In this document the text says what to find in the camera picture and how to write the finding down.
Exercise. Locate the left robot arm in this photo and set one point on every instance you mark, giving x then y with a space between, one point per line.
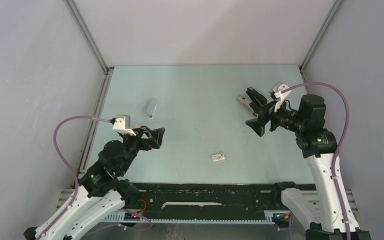
102 189

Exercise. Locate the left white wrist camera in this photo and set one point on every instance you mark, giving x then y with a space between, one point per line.
121 124

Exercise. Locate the light blue stapler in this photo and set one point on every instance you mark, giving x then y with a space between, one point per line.
151 108

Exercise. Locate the white staple box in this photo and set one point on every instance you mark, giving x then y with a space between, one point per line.
218 157

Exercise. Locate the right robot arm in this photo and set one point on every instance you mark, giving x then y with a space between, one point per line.
334 219

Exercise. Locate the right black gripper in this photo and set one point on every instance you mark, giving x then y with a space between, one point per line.
258 124

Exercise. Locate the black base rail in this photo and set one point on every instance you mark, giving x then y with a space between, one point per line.
211 202

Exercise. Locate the beige and black stapler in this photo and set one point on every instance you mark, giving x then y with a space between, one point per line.
246 103

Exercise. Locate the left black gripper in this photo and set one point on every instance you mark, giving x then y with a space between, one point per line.
150 142

